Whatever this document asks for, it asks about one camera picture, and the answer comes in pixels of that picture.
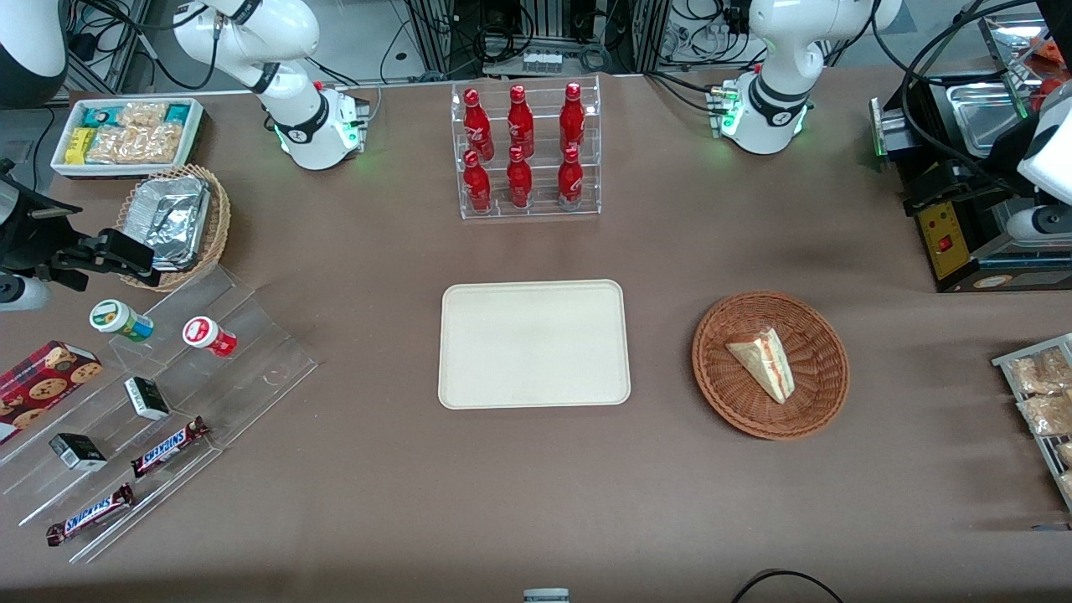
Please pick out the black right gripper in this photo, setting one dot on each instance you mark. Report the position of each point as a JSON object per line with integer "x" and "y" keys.
{"x": 32, "y": 237}

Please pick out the triangular sandwich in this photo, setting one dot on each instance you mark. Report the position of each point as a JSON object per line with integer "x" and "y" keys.
{"x": 766, "y": 362}

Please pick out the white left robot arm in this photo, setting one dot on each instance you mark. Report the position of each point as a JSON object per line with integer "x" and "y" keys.
{"x": 779, "y": 50}

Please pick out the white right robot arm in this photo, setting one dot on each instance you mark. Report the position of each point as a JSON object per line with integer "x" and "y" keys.
{"x": 285, "y": 33}

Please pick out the light wicker basket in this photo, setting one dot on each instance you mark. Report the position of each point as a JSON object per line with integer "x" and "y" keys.
{"x": 219, "y": 226}

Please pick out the cream plastic serving tray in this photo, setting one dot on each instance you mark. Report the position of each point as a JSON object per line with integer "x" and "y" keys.
{"x": 533, "y": 344}

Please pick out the brown round wicker basket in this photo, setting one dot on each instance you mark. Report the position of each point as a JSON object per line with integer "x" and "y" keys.
{"x": 737, "y": 402}

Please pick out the tray of packaged crackers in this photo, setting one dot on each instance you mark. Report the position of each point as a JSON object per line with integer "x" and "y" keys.
{"x": 1009, "y": 362}

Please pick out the green lid snack cup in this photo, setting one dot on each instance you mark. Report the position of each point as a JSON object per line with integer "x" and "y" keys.
{"x": 117, "y": 318}

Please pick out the aluminium foil container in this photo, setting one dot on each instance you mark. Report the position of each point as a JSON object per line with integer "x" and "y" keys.
{"x": 172, "y": 218}

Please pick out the red lid snack cup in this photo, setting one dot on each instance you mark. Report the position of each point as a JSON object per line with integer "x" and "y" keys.
{"x": 205, "y": 334}

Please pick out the yellow snack packet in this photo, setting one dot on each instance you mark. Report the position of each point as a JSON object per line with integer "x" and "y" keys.
{"x": 80, "y": 145}

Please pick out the red chocolate cookie box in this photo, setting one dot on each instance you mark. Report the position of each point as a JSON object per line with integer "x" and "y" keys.
{"x": 42, "y": 387}

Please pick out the large clear cracker bag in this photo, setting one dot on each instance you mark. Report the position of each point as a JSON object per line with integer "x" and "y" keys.
{"x": 138, "y": 144}

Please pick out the small black white box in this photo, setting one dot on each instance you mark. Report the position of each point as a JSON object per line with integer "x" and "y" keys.
{"x": 146, "y": 398}
{"x": 77, "y": 452}

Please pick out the teal snack packet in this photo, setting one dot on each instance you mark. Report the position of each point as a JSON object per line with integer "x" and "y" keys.
{"x": 100, "y": 115}
{"x": 178, "y": 113}

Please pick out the small clear cracker bag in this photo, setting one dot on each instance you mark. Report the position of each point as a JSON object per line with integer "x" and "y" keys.
{"x": 142, "y": 114}

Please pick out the clear acrylic stepped display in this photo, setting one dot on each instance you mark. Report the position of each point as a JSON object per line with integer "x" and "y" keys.
{"x": 251, "y": 335}

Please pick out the white rectangular snack bin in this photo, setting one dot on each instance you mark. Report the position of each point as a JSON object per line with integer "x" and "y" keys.
{"x": 195, "y": 134}

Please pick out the snickers chocolate bar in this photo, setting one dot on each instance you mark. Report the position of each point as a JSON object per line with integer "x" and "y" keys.
{"x": 90, "y": 513}
{"x": 167, "y": 447}

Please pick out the red cola bottle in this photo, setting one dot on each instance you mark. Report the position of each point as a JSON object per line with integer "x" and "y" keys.
{"x": 570, "y": 180}
{"x": 520, "y": 121}
{"x": 477, "y": 186}
{"x": 519, "y": 182}
{"x": 477, "y": 126}
{"x": 572, "y": 117}

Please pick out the clear acrylic bottle rack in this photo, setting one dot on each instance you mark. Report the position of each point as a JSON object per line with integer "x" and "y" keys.
{"x": 540, "y": 209}

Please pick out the black food warmer machine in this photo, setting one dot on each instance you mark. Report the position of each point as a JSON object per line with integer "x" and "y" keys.
{"x": 955, "y": 243}

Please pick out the steel warmer pan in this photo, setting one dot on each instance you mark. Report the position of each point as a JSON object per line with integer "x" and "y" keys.
{"x": 980, "y": 113}

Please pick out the clear bag of crackers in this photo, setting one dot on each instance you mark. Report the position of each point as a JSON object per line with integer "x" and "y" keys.
{"x": 1043, "y": 373}
{"x": 1067, "y": 486}
{"x": 1047, "y": 414}
{"x": 1066, "y": 455}

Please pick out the red sausage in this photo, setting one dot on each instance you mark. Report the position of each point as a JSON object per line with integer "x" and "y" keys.
{"x": 1053, "y": 92}

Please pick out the orange sausage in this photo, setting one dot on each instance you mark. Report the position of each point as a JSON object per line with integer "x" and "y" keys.
{"x": 1051, "y": 52}

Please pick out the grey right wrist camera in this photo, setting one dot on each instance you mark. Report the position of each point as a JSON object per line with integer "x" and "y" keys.
{"x": 21, "y": 295}

